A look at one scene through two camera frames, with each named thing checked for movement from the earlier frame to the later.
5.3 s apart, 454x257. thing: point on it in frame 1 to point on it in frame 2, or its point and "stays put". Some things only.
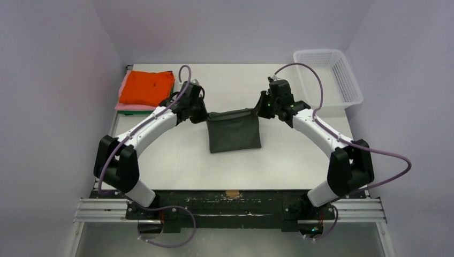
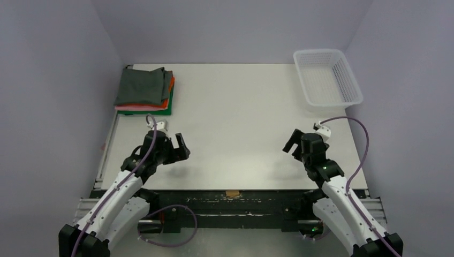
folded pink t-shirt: [137, 106] stays put
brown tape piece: [232, 193] stays put
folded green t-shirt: [129, 112] stays put
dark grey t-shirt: [234, 130] to [144, 87]
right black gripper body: [265, 108] to [296, 145]
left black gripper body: [198, 113] to [161, 157]
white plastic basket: [340, 89] stays put
